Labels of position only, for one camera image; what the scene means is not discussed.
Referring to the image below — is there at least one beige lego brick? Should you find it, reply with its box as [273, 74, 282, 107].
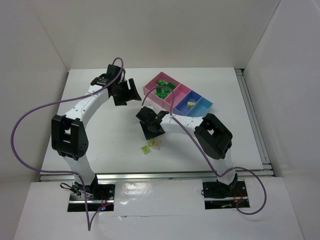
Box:
[152, 139, 162, 150]

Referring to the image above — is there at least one long green lego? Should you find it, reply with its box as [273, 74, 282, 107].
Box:
[155, 92, 168, 100]

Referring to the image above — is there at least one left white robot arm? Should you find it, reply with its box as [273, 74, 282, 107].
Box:
[51, 64, 141, 194]

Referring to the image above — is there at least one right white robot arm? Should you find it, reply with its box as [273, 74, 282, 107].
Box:
[136, 106, 238, 192]

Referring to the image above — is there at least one small lime lego brick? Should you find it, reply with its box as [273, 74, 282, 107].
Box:
[148, 139, 154, 147]

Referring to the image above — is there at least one large pink container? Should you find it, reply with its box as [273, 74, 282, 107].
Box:
[143, 71, 181, 108]

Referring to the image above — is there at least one small pink container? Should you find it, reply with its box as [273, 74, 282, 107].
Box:
[163, 84, 191, 111]

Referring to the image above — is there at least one light blue container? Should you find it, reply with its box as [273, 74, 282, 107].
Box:
[186, 97, 213, 117]

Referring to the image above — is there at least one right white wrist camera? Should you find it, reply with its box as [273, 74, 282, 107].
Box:
[146, 104, 155, 110]

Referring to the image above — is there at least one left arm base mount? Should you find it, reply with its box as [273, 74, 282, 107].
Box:
[60, 182, 116, 213]

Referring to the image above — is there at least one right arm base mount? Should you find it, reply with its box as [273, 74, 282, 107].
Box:
[201, 180, 250, 210]

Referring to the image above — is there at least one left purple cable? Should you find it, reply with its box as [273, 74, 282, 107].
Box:
[11, 57, 125, 231]

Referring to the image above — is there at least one aluminium side rail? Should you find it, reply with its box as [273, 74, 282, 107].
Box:
[234, 68, 274, 175]

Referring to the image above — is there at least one aluminium front rail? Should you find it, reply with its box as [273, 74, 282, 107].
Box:
[39, 169, 275, 183]

